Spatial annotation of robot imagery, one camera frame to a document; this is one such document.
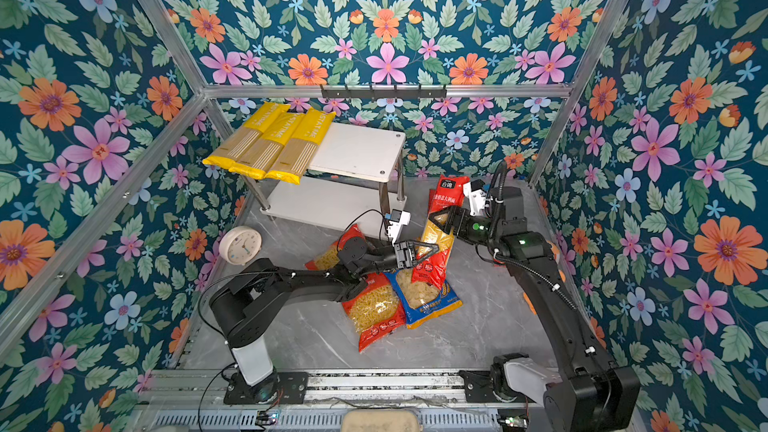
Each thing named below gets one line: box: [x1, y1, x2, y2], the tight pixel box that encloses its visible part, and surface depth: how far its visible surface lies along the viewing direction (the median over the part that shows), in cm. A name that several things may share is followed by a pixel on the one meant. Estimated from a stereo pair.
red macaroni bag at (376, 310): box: [342, 272, 407, 353], surface depth 84 cm
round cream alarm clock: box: [218, 226, 262, 265], surface depth 93 cm
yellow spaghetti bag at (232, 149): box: [202, 102, 291, 169], surface depth 81 cm
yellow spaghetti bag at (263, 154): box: [228, 113, 305, 180], surface depth 79 cm
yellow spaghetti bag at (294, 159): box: [264, 107, 337, 185], surface depth 78 cm
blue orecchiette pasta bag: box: [384, 269, 464, 329], surface depth 87 cm
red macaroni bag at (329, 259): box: [305, 224, 366, 271], surface depth 95 cm
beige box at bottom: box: [341, 409, 421, 432], surface depth 67 cm
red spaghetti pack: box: [411, 175, 471, 291], surface depth 71 cm
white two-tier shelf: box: [242, 122, 407, 231], surface depth 84 cm
